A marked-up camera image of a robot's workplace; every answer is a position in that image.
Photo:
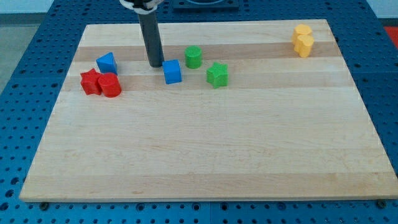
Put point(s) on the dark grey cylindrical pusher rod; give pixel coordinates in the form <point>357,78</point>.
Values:
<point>152,41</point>

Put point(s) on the white rod mount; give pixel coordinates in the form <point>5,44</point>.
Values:
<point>141,6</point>

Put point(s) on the blue triangle block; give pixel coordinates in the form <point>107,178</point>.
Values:
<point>107,63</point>

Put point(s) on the blue cube block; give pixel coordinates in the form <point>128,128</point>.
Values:
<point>172,71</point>

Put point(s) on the green cylinder block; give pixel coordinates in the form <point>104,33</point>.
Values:
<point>193,57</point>

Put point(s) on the red cylinder block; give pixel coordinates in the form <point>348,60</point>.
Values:
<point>110,85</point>

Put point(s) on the red star block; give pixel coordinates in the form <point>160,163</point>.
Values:
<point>89,82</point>

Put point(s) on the green star block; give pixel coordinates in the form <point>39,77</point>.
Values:
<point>217,75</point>

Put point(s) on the wooden board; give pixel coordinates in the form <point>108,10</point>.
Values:
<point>284,128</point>

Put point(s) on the yellow hexagon block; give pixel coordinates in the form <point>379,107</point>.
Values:
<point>301,29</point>

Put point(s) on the yellow heart block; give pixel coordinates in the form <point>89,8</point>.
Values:
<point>303,45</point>

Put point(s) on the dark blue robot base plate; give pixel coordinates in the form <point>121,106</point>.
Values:
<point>179,5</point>

